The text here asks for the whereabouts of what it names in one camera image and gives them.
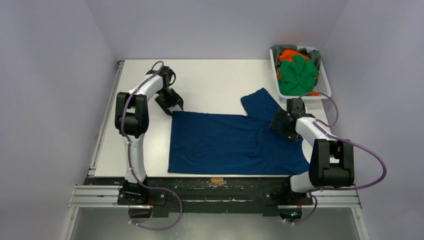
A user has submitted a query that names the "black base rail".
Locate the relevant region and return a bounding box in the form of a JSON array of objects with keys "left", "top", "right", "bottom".
[{"left": 83, "top": 177, "right": 315, "bottom": 219}]

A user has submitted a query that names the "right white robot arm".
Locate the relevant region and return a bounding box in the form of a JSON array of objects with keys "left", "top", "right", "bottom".
[{"left": 269, "top": 98, "right": 355, "bottom": 204}]

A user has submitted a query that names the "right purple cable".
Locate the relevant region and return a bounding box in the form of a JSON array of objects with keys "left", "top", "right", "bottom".
[{"left": 283, "top": 91, "right": 388, "bottom": 226}]

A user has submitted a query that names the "white plastic basket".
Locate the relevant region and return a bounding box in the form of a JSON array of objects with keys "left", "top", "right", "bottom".
[{"left": 269, "top": 44, "right": 332, "bottom": 100}]

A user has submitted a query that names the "blue t shirt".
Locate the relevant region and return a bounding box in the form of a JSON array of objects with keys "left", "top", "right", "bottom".
[{"left": 168, "top": 88, "right": 309, "bottom": 175}]

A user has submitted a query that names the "orange t shirt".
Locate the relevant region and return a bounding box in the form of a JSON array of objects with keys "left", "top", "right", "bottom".
[{"left": 276, "top": 48, "right": 321, "bottom": 98}]

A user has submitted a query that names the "green t shirt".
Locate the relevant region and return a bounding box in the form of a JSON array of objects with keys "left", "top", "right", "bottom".
[{"left": 278, "top": 54, "right": 320, "bottom": 97}]

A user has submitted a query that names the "brown tape piece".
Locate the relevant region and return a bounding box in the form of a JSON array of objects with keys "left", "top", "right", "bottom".
[{"left": 210, "top": 177, "right": 225, "bottom": 185}]

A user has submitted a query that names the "grey t shirt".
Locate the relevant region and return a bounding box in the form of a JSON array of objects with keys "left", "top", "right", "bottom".
[{"left": 270, "top": 44, "right": 322, "bottom": 70}]

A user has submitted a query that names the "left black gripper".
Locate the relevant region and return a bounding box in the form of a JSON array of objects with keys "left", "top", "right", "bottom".
[{"left": 155, "top": 88, "right": 183, "bottom": 116}]

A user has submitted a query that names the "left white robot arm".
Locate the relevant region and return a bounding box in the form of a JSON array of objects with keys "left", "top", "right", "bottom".
[{"left": 114, "top": 60, "right": 184, "bottom": 205}]

